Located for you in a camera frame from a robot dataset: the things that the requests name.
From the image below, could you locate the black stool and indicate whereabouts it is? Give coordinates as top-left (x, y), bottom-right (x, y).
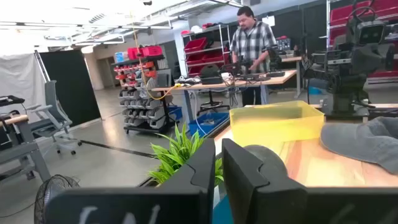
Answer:
top-left (197, 90), bottom-right (231, 116)

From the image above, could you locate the red plastic storage bin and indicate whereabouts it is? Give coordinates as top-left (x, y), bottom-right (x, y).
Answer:
top-left (141, 45), bottom-right (164, 58)
top-left (127, 47), bottom-right (144, 60)

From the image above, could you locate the yellow hanging cable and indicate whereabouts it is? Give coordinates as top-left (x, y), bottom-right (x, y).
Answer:
top-left (131, 12), bottom-right (182, 101)

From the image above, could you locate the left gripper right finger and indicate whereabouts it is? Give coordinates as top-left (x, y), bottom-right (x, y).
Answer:
top-left (221, 138), bottom-right (398, 224)

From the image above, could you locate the grey metal workbench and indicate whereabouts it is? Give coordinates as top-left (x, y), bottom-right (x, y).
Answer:
top-left (0, 95), bottom-right (52, 185)

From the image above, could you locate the large blue plastic crate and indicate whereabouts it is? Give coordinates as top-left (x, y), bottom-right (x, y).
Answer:
top-left (188, 112), bottom-right (230, 138)

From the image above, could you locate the metal shelf with red bins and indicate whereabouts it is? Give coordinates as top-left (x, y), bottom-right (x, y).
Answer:
top-left (181, 23), bottom-right (233, 78)

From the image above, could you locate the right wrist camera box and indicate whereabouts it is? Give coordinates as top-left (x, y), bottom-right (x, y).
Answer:
top-left (353, 20), bottom-right (387, 45)

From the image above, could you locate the blue plastic bin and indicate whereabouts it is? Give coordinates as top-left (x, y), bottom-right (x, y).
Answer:
top-left (212, 194), bottom-right (234, 224)

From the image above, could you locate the green plant in white pot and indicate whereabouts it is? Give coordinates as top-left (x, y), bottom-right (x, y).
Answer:
top-left (148, 123), bottom-right (224, 187)

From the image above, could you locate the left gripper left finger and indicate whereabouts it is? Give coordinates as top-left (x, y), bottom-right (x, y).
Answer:
top-left (45, 138), bottom-right (216, 224)

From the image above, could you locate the black partition panel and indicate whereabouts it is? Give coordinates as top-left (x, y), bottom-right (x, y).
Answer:
top-left (39, 49), bottom-right (102, 127)

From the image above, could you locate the grey cloth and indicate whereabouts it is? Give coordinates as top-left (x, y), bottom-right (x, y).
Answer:
top-left (319, 116), bottom-right (398, 175)

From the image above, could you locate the small blue plastic crate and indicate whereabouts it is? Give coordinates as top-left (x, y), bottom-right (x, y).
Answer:
top-left (167, 105), bottom-right (183, 121)

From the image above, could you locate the white curtain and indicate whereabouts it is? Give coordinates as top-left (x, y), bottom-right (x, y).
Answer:
top-left (0, 53), bottom-right (47, 123)

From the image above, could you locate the person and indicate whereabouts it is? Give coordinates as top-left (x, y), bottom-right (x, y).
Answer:
top-left (229, 6), bottom-right (278, 107)

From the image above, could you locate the wooden workshop table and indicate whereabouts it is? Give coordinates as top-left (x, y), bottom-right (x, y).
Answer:
top-left (151, 69), bottom-right (298, 125)

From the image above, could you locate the black floor fan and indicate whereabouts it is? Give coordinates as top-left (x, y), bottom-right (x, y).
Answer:
top-left (34, 174), bottom-right (80, 224)

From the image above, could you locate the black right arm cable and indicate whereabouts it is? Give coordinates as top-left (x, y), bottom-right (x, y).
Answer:
top-left (347, 0), bottom-right (377, 23)

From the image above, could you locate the grey office chair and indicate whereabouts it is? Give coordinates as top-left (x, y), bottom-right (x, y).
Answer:
top-left (26, 80), bottom-right (82, 156)

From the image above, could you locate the wall rack of red bins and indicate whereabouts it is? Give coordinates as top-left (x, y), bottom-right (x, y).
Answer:
top-left (325, 0), bottom-right (398, 82)

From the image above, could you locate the rolling parts bin rack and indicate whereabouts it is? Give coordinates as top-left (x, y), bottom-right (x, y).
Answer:
top-left (111, 54), bottom-right (175, 135)

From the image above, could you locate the translucent yellow plastic bin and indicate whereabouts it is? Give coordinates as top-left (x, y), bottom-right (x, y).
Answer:
top-left (229, 100), bottom-right (325, 147)

